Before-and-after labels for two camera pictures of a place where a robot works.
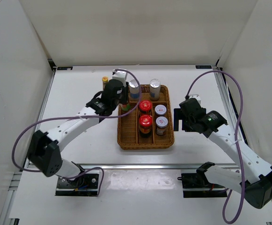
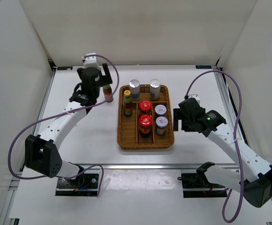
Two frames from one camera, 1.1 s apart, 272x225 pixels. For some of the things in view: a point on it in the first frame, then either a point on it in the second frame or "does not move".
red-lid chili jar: x=145 y=123 does not move
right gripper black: x=178 y=116 does not move
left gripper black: x=124 y=90 → x=105 y=79
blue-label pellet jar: x=154 y=89 does not move
